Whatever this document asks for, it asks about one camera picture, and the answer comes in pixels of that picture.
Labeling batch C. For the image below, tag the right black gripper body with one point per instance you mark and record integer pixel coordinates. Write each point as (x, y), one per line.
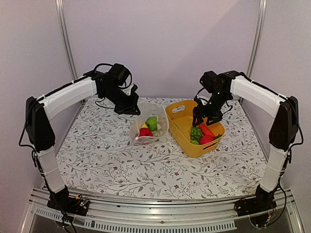
(213, 108)

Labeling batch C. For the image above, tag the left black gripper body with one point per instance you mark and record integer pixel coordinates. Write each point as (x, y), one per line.
(116, 96)

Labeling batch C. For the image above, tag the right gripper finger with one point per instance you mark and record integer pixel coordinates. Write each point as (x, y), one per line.
(213, 119)
(197, 119)

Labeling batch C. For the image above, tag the orange toy carrot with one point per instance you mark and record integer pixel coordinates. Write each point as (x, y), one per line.
(205, 130)

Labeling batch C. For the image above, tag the green toy grapes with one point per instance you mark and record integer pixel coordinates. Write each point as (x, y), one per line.
(195, 133)

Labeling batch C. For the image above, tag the red toy apple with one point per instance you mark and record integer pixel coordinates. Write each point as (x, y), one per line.
(206, 139)

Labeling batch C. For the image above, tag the clear zip top bag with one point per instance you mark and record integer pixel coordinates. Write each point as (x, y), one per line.
(147, 110)

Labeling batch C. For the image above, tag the green toy lime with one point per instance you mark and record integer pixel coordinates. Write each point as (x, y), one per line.
(152, 123)

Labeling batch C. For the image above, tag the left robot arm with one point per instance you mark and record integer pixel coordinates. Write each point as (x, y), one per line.
(40, 111)

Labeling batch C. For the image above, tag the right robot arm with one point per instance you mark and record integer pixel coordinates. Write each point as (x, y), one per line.
(285, 126)

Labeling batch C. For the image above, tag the yellow plastic basket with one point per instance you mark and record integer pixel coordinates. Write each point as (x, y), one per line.
(180, 123)

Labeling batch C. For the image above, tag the floral tablecloth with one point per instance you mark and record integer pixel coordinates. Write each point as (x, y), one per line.
(97, 156)

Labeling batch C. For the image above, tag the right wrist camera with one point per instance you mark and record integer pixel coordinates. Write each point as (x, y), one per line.
(200, 100)

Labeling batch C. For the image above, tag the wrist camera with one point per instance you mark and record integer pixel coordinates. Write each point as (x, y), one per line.
(200, 100)
(131, 89)

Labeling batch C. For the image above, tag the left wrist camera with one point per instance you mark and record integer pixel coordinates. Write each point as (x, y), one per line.
(131, 89)

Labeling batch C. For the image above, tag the right aluminium frame post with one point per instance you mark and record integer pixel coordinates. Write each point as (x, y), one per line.
(257, 38)

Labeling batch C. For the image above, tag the aluminium frame post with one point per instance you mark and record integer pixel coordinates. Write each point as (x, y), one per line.
(257, 38)
(65, 38)

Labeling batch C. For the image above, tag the left aluminium frame post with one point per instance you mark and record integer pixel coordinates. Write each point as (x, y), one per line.
(65, 38)

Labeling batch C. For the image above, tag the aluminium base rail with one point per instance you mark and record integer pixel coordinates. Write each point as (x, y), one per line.
(118, 214)

